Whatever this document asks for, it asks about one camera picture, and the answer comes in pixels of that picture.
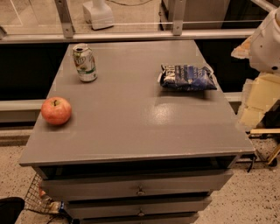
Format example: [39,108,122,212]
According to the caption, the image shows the green white soda can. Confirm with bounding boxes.
[73,43,97,82]

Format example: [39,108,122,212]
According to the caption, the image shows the grey drawer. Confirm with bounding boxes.
[41,169,233,201]
[66,197,212,219]
[80,213,199,224]

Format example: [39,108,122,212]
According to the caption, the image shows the metal railing frame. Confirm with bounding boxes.
[0,0,254,44]

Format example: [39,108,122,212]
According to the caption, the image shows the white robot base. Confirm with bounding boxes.
[82,0,115,31]

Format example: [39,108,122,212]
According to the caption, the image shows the wooden yellow stand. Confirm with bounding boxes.
[249,128,280,166]

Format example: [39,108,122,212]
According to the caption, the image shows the grey drawer cabinet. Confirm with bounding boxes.
[18,39,256,224]

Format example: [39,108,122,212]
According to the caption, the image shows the wire basket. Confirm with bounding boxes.
[24,174,67,215]

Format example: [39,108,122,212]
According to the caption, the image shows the top grey drawer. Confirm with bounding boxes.
[41,169,233,201]

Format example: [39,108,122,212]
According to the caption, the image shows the black object on floor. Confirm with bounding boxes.
[0,197,25,224]

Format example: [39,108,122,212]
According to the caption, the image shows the blue chip bag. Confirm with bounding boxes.
[157,65,217,92]

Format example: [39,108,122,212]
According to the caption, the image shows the red apple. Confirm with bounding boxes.
[41,97,72,125]

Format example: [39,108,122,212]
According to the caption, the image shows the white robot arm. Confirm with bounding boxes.
[231,7,280,128]

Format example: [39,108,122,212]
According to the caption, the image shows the bottom grey drawer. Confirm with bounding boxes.
[80,213,199,224]

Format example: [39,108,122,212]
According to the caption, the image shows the middle grey drawer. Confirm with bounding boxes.
[66,197,212,219]

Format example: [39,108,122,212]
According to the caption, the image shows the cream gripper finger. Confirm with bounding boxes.
[238,73,280,129]
[231,37,252,59]

